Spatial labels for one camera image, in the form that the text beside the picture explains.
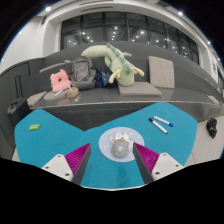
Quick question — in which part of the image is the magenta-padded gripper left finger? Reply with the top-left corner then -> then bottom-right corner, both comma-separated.
41,143 -> 92,185

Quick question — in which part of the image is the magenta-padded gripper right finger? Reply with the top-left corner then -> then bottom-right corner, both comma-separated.
132,143 -> 184,185

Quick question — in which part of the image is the grey computer mouse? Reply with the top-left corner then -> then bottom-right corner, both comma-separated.
110,131 -> 131,159

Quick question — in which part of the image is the round light blue mouse pad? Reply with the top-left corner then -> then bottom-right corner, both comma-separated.
98,126 -> 146,163

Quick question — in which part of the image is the white marker black cap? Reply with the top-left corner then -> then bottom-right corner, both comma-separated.
148,117 -> 169,135

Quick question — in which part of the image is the green eraser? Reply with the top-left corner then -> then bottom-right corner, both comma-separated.
28,123 -> 42,132

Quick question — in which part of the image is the small black bag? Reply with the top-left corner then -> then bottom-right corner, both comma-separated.
205,117 -> 218,139

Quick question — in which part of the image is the grey curved bench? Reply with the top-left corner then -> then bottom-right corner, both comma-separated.
24,40 -> 224,132

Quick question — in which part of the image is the grey round seat cushion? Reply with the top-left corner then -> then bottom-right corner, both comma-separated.
43,89 -> 69,102

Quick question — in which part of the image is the grey flat seat cushion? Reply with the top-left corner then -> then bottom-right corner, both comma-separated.
26,90 -> 48,108
117,81 -> 163,98

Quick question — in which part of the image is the brown round pouch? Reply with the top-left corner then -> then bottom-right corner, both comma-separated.
65,86 -> 80,99

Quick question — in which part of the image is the pink plush cushion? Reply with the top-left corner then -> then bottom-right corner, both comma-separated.
49,68 -> 73,93

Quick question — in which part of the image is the beige square cushion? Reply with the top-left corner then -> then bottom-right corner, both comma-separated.
147,55 -> 176,89

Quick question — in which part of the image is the dark blue patterned bag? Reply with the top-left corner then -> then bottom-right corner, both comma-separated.
93,68 -> 114,88

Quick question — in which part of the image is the grey backpack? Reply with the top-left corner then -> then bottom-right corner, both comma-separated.
69,55 -> 98,90

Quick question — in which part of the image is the green dragon plush toy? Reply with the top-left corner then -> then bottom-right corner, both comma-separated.
64,43 -> 146,87

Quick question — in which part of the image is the dark glass window wall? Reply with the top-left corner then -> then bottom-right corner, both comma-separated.
60,11 -> 200,65

